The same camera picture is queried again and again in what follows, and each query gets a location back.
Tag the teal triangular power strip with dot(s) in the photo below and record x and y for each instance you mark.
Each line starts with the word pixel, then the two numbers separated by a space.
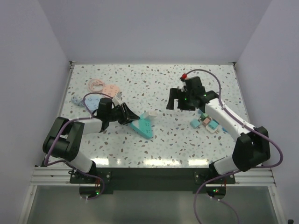
pixel 143 127

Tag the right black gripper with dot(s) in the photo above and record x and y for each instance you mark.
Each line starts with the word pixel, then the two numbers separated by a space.
pixel 176 93

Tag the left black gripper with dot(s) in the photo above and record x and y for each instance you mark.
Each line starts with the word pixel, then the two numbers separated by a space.
pixel 127 116

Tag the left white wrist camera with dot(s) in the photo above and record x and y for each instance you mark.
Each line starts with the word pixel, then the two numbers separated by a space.
pixel 117 99

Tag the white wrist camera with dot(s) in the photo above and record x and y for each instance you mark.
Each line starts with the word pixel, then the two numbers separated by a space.
pixel 117 99
pixel 185 81

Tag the teal green plug adapter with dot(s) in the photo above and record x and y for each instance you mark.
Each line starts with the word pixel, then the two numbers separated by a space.
pixel 213 124

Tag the blue round power strip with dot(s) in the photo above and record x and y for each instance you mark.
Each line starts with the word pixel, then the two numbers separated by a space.
pixel 92 102

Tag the pink round power strip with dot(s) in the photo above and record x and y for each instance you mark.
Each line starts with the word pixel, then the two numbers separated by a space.
pixel 111 90

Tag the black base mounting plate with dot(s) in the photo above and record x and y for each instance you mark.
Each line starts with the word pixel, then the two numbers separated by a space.
pixel 145 179

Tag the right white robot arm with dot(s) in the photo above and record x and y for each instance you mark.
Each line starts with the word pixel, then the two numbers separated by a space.
pixel 251 149

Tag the brownish pink plug adapter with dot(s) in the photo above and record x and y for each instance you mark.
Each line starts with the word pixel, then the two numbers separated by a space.
pixel 206 121

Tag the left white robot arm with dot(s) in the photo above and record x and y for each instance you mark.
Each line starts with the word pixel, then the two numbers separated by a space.
pixel 64 138

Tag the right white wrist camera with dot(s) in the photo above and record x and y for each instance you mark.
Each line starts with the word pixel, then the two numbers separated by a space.
pixel 185 81

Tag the light green plug adapter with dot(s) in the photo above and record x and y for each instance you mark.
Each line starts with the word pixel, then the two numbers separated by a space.
pixel 203 116

